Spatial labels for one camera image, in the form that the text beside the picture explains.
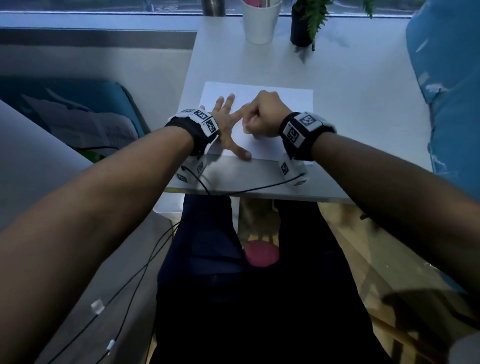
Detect black right wrist camera band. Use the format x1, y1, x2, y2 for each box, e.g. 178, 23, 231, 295
277, 111, 338, 188

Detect person's left forearm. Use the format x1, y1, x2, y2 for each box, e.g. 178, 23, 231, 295
0, 126, 194, 364

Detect pink slipper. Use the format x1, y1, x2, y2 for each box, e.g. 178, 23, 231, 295
243, 240, 281, 268

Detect white paper sheet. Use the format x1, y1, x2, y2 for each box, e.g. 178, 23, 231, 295
198, 81, 315, 166

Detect teal chair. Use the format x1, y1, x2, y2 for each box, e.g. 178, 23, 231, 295
0, 76, 151, 140

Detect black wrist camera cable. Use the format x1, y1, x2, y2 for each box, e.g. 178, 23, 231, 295
179, 164, 307, 197

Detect black wrist camera band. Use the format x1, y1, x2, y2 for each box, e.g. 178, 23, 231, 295
277, 111, 338, 188
164, 107, 220, 184

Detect person's right hand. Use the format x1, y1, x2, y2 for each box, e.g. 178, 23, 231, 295
239, 89, 293, 140

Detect person's right forearm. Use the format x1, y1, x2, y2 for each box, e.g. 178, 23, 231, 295
311, 131, 480, 297

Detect black floor cable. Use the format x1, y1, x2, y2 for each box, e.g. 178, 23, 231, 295
44, 221, 181, 364

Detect grey printed paper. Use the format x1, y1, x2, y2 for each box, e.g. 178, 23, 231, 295
20, 88, 139, 153

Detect person's left hand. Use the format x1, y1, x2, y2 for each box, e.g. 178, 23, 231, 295
209, 93, 253, 162

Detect white cup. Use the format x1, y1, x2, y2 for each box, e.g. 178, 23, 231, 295
239, 0, 283, 46

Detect steel water bottle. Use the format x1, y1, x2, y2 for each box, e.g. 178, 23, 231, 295
200, 0, 227, 18

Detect blue patterned cushion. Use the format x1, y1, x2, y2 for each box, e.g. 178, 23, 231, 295
406, 0, 480, 202

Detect person's dark trousers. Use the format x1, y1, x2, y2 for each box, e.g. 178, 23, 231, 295
149, 194, 393, 364

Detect green potted fern black pot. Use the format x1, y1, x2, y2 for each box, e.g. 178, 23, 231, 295
289, 0, 376, 52

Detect black left wrist camera band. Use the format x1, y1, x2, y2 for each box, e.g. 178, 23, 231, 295
164, 107, 220, 184

